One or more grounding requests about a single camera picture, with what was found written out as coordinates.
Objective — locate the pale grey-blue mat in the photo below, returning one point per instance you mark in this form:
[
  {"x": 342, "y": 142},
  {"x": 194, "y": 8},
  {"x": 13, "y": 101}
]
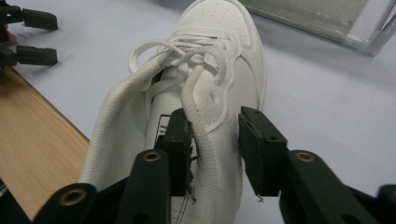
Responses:
[{"x": 311, "y": 93}]

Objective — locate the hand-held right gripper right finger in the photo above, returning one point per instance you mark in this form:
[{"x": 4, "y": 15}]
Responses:
[{"x": 299, "y": 177}]

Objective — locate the two-tier metal shoe rack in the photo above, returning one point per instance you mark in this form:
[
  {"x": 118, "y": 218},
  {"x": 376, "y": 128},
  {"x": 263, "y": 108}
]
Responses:
[{"x": 311, "y": 15}]

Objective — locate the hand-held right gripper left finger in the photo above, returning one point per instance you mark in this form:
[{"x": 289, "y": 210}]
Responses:
[{"x": 149, "y": 186}]

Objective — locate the white lace-up sneaker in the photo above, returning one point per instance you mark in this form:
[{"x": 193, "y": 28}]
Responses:
[{"x": 218, "y": 37}]

